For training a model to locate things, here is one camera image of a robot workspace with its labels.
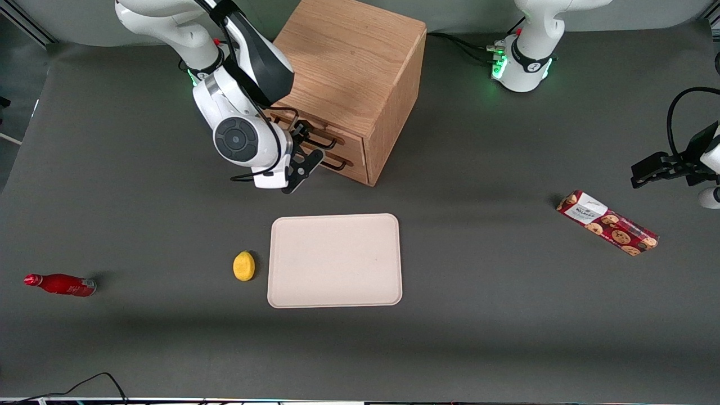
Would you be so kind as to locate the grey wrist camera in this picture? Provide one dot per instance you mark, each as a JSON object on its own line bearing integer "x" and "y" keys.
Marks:
{"x": 270, "y": 179}
{"x": 710, "y": 198}

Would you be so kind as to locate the red cookie box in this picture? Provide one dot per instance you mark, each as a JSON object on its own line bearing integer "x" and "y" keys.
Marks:
{"x": 607, "y": 229}

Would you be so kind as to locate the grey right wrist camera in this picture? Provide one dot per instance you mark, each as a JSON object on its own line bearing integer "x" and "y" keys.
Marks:
{"x": 270, "y": 179}

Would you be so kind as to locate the beige rectangular tray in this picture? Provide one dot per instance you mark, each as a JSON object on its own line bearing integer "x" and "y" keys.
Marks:
{"x": 335, "y": 260}

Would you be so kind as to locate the red soda bottle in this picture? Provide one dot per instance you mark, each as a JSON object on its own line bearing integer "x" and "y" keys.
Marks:
{"x": 62, "y": 284}

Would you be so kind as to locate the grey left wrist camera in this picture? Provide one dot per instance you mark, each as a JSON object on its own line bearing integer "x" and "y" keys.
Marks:
{"x": 710, "y": 198}

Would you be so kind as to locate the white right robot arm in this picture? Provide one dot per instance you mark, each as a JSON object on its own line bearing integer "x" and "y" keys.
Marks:
{"x": 236, "y": 107}

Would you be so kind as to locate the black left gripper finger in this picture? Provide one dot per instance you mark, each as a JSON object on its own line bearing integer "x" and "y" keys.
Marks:
{"x": 655, "y": 177}
{"x": 652, "y": 163}

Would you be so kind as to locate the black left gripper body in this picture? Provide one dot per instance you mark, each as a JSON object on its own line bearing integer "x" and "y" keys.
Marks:
{"x": 689, "y": 157}

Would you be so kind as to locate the oak wooden drawer cabinet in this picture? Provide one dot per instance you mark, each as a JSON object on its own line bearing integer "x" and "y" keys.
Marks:
{"x": 349, "y": 62}

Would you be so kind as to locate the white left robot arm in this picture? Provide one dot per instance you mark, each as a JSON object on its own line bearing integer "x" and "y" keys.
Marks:
{"x": 529, "y": 56}

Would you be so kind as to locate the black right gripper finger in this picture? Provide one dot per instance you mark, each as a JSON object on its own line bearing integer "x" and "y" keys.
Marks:
{"x": 304, "y": 126}
{"x": 308, "y": 142}

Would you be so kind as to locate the grey aluminium frame rail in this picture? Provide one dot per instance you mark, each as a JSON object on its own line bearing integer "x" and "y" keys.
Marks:
{"x": 34, "y": 25}

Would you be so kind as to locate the yellow lemon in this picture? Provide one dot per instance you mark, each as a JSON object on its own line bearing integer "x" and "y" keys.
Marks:
{"x": 243, "y": 266}

